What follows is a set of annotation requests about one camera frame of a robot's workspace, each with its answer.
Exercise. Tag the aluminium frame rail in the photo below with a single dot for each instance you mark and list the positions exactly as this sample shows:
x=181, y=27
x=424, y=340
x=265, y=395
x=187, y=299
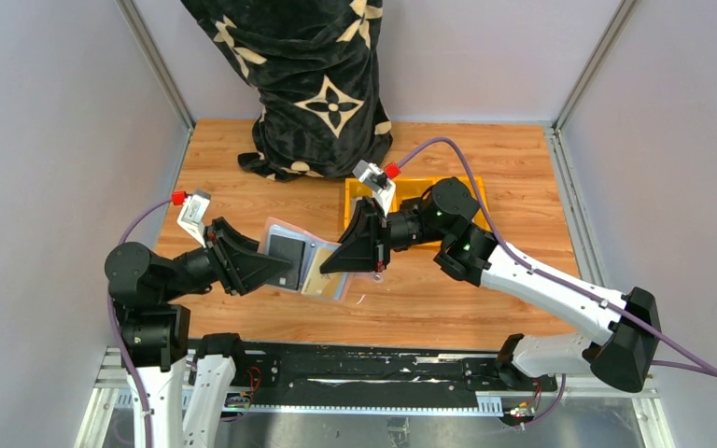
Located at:
x=132, y=14
x=582, y=236

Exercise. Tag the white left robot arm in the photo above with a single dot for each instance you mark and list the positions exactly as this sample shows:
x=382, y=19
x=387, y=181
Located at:
x=179, y=400

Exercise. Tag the aluminium frame rail left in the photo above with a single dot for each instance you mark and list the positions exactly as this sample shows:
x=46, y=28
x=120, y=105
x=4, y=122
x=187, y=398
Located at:
x=132, y=14

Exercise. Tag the yellow bin left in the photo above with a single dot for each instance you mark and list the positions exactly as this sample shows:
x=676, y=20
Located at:
x=355, y=204

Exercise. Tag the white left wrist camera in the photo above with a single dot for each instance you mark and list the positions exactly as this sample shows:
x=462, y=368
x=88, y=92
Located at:
x=191, y=215

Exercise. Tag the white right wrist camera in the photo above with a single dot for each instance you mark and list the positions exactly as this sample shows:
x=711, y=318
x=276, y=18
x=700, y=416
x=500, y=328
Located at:
x=382, y=186

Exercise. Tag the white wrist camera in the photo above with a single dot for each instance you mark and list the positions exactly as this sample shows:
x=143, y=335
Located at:
x=382, y=186
x=191, y=215

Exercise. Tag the black patterned blanket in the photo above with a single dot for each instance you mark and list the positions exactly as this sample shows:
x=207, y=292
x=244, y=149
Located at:
x=315, y=68

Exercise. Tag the gold card in holder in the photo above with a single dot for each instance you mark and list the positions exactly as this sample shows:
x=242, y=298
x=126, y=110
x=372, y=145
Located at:
x=327, y=286

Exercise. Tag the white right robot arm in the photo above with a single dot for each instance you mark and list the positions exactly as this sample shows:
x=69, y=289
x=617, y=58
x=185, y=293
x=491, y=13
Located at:
x=607, y=342

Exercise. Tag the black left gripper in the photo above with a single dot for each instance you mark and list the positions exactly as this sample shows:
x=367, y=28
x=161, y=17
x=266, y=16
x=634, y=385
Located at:
x=246, y=271

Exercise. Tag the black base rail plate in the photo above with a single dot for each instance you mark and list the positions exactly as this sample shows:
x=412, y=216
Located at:
x=364, y=377

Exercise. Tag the aluminium frame rail right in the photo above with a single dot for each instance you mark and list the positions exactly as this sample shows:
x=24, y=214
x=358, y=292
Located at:
x=582, y=236

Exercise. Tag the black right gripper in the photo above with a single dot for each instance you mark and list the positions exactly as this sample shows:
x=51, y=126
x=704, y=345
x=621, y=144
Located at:
x=366, y=245

